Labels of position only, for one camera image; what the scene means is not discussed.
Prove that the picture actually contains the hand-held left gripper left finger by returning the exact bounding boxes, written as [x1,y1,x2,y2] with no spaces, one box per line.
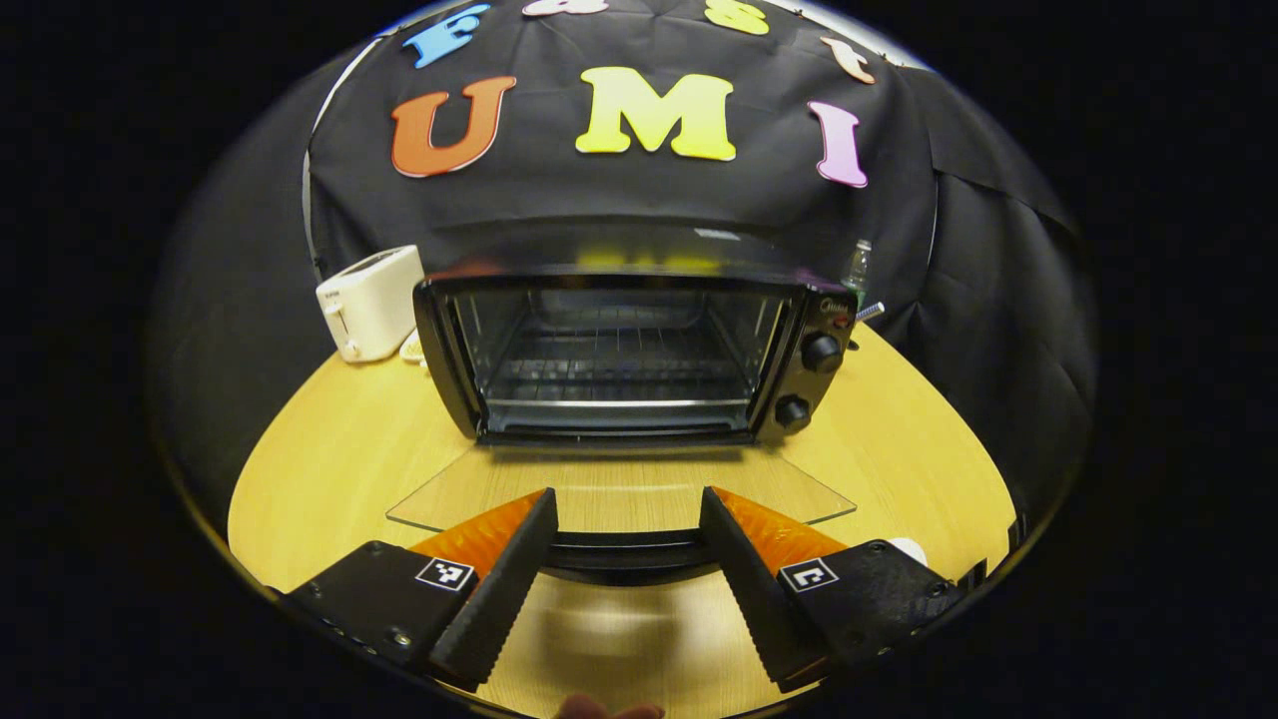
[285,487,560,692]

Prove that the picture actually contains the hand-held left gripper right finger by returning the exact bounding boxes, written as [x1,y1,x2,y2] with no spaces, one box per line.
[699,486,965,694]

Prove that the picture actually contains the black electric oven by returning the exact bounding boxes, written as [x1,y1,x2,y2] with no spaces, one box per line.
[386,215,862,587]

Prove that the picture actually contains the white toaster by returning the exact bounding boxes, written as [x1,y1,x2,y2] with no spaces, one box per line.
[316,245,425,363]

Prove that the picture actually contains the black backdrop cloth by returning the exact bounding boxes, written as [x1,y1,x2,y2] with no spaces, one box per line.
[150,0,1099,520]

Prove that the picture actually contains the black frame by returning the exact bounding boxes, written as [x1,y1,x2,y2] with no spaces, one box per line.
[957,511,1027,592]

